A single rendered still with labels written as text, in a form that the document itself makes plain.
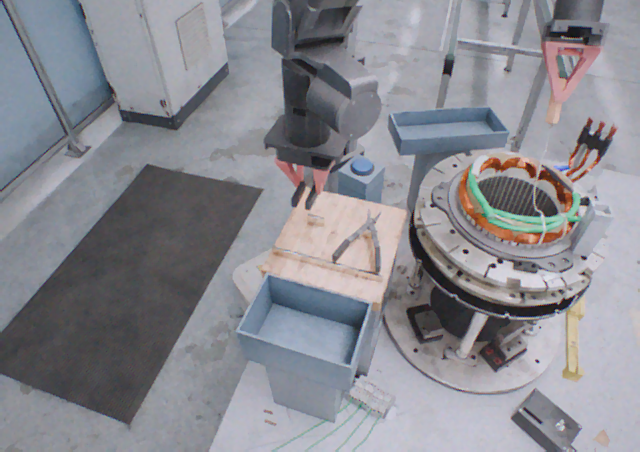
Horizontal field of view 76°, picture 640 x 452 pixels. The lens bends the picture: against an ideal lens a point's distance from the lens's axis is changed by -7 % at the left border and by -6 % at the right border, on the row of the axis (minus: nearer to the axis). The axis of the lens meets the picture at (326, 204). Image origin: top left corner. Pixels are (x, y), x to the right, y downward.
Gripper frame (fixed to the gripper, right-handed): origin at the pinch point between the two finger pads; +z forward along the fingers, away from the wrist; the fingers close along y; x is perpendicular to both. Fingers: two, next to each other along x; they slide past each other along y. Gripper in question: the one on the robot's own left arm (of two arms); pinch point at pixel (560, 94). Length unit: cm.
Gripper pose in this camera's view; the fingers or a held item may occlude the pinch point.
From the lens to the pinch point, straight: 66.3
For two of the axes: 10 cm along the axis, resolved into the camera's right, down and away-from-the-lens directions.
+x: -9.3, -1.7, 3.2
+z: -0.4, 9.3, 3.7
